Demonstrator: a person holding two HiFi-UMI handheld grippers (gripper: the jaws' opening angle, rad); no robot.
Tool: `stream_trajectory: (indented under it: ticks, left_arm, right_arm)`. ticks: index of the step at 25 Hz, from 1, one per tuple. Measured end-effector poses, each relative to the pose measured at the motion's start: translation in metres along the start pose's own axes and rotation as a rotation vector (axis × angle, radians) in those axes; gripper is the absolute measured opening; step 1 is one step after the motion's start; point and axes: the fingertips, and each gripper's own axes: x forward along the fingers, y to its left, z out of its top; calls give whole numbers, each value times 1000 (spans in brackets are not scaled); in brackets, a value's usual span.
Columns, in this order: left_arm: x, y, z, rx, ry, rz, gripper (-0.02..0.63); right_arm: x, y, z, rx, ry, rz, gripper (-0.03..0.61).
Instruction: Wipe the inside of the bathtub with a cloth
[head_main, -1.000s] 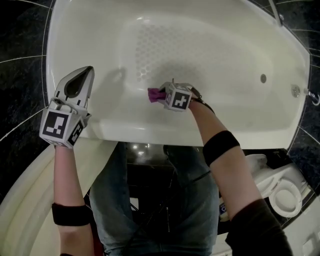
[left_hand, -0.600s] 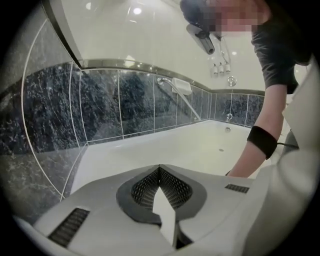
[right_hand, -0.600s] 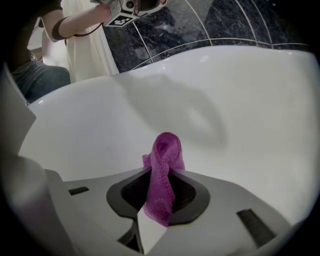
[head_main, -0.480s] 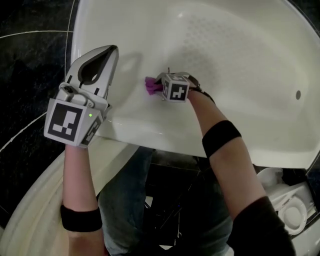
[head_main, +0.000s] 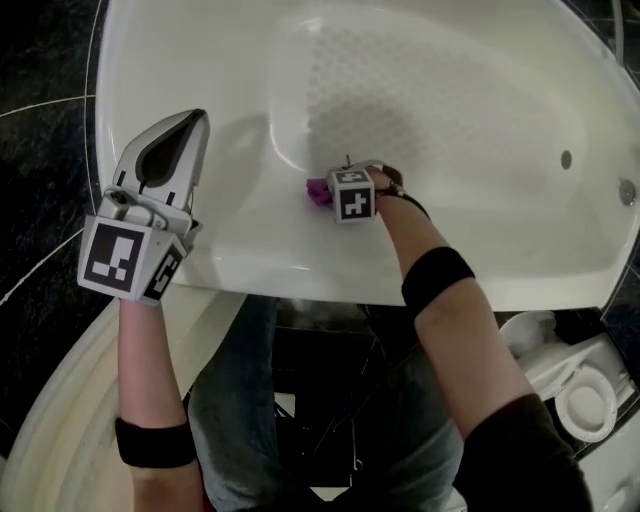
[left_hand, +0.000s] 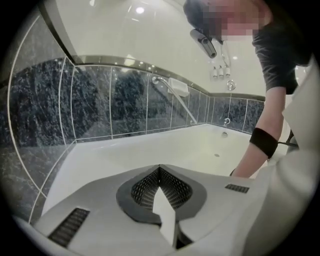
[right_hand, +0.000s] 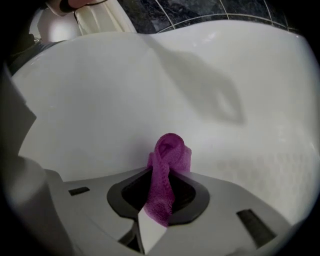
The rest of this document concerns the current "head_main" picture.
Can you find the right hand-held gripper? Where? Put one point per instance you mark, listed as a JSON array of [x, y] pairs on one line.
[[355, 200]]

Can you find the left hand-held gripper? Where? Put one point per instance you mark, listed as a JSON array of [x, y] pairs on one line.
[[115, 255]]

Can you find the purple cleaning cloth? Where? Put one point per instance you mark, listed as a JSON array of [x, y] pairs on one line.
[[319, 194]]

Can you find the white bathtub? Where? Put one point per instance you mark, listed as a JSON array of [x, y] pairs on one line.
[[450, 100]]

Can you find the person's left forearm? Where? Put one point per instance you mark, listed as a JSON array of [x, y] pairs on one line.
[[145, 360]]

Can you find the person's right forearm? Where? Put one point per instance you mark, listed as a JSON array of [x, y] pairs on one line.
[[405, 235]]

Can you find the round tub drain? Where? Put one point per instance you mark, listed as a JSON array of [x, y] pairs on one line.
[[566, 160]]

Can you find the person's legs in jeans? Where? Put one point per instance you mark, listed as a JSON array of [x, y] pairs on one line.
[[235, 400]]

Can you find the chrome tub overflow plate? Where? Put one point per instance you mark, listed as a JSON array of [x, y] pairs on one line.
[[627, 190]]

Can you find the white toilet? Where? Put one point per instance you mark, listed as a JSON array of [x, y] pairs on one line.
[[575, 400]]

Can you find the person's dark right sleeve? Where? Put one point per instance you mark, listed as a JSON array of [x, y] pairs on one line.
[[520, 460]]

